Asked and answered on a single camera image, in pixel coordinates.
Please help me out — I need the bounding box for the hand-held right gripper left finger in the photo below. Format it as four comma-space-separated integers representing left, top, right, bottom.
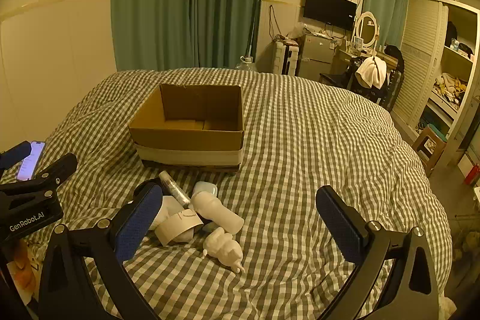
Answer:
37, 182, 164, 320

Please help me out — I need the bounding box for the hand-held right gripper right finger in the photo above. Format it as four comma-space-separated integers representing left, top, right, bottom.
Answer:
316, 186, 440, 320

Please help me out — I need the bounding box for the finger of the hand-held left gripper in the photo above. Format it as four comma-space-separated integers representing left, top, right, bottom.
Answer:
0, 141, 32, 171
20, 153, 79, 200

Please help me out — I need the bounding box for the black round object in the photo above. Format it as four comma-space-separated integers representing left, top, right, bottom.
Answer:
134, 178, 163, 198

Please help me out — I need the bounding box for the white roll with paper band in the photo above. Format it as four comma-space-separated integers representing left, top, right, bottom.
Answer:
150, 194, 205, 246

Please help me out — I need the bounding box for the silver tube with white cap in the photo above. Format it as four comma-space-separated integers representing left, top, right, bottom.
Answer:
158, 171, 191, 208

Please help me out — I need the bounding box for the light blue case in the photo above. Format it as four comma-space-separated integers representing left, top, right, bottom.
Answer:
192, 181, 219, 197

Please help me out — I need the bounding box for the white plastic bottle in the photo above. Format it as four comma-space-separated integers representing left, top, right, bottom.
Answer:
190, 191, 245, 235

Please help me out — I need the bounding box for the white figurine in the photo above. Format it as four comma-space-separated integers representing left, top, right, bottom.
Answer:
202, 227, 246, 274

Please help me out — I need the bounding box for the brown cardboard box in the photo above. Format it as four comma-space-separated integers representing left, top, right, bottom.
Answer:
127, 83, 245, 172

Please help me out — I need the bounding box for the smartphone with lit screen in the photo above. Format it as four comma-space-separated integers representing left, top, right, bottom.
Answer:
17, 141, 46, 181

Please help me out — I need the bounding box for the orange printed paper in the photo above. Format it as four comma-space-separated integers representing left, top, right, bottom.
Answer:
0, 241, 40, 306

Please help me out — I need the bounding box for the wooden stool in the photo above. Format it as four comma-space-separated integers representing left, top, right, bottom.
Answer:
412, 125, 448, 167

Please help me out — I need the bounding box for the red container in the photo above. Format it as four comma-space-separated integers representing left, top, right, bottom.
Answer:
464, 163, 480, 186

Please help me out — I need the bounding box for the black suitcase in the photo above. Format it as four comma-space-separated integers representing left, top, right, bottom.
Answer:
377, 68, 405, 112

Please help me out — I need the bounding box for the white garment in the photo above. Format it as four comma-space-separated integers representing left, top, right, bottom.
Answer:
355, 55, 389, 89

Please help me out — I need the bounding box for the chair with white towel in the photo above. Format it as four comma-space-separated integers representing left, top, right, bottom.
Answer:
332, 46, 399, 78

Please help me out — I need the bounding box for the grey mini fridge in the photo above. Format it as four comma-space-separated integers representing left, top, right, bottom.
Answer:
298, 33, 338, 81

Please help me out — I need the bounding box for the white suitcase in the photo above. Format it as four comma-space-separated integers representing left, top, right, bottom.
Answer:
272, 40, 301, 77

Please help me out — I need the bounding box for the black bag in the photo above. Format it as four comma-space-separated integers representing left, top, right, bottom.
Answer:
384, 44, 406, 63

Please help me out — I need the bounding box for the white wardrobe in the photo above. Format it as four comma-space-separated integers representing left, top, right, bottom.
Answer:
392, 0, 480, 171

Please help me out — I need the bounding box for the clear water jug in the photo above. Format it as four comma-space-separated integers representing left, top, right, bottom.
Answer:
235, 55, 259, 72

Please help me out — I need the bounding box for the round white vanity mirror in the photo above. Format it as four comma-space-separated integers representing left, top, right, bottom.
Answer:
354, 10, 380, 52

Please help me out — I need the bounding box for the wide green curtain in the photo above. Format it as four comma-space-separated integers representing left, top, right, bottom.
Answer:
110, 0, 268, 72

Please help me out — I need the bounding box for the narrow green curtain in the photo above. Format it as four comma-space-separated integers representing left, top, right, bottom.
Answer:
362, 0, 410, 52

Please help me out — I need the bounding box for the wall cable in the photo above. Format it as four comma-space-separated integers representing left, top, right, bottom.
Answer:
268, 4, 286, 40

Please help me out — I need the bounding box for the black wall television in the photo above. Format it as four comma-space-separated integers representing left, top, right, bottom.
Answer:
303, 0, 358, 31

